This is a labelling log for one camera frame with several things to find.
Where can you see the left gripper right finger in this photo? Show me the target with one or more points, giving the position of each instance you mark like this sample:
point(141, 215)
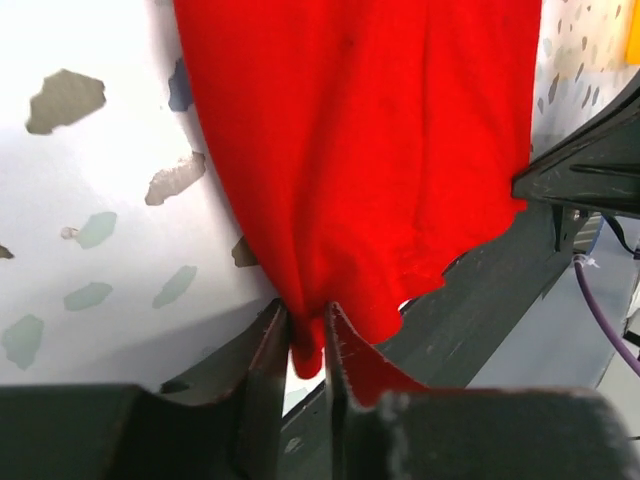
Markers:
point(387, 425)

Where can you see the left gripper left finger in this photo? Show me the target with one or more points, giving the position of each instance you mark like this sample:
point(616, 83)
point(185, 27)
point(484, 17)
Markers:
point(123, 431)

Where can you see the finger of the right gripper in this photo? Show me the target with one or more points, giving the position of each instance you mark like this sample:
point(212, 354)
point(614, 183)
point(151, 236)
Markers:
point(596, 168)

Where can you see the red t shirt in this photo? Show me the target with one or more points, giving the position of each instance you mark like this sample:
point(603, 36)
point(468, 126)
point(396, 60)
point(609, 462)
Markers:
point(363, 145)

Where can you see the yellow plastic tray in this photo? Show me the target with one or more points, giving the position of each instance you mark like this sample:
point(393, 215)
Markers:
point(632, 47)

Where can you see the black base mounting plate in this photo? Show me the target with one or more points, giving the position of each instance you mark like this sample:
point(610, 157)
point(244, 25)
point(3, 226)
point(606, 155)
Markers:
point(446, 338)

